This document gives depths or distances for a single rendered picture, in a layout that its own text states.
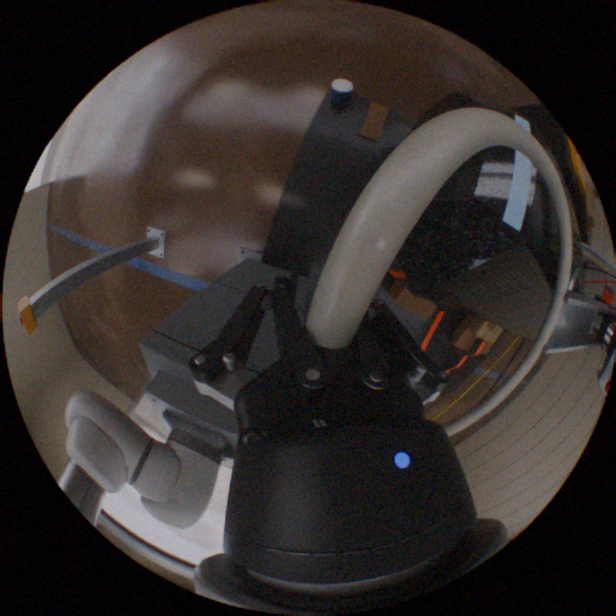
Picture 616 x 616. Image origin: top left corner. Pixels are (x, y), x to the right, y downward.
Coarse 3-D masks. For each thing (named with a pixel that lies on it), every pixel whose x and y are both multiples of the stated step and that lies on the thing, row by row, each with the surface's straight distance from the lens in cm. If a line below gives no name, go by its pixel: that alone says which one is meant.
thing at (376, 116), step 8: (376, 104) 123; (368, 112) 118; (376, 112) 120; (384, 112) 121; (368, 120) 115; (376, 120) 117; (384, 120) 118; (368, 128) 113; (376, 128) 114; (368, 136) 110; (376, 136) 112
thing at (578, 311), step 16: (576, 304) 49; (592, 304) 60; (608, 304) 92; (544, 320) 49; (560, 320) 55; (576, 320) 64; (592, 320) 79; (560, 336) 59; (576, 336) 69; (592, 336) 85; (544, 352) 48
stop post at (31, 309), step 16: (144, 240) 144; (160, 240) 148; (96, 256) 127; (112, 256) 126; (128, 256) 133; (160, 256) 151; (80, 272) 117; (96, 272) 122; (48, 288) 113; (64, 288) 115; (32, 304) 111; (48, 304) 113; (32, 320) 111
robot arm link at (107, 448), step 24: (72, 408) 51; (96, 408) 49; (72, 432) 50; (96, 432) 47; (120, 432) 48; (144, 432) 52; (72, 456) 49; (96, 456) 46; (120, 456) 47; (144, 456) 47; (72, 480) 49; (96, 480) 48; (120, 480) 49; (96, 504) 50
